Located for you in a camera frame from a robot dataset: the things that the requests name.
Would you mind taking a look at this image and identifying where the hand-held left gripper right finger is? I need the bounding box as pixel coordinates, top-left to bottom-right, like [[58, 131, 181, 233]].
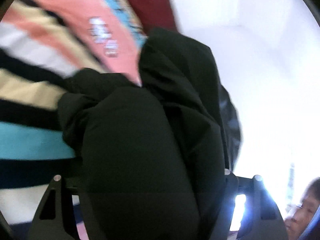
[[212, 169, 288, 240]]

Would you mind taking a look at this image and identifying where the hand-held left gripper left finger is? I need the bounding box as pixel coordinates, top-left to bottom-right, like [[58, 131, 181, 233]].
[[27, 175, 100, 240]]

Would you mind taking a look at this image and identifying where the dark padded jacket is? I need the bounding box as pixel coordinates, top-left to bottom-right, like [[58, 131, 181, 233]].
[[57, 27, 244, 240]]

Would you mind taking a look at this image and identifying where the person's face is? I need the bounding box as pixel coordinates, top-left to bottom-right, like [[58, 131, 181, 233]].
[[284, 177, 320, 240]]

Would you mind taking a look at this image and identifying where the striped cartoon cat blanket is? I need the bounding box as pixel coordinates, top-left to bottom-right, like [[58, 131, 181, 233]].
[[0, 0, 150, 233]]

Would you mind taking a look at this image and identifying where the dark red headboard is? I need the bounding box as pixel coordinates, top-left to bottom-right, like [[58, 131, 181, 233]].
[[119, 0, 184, 33]]

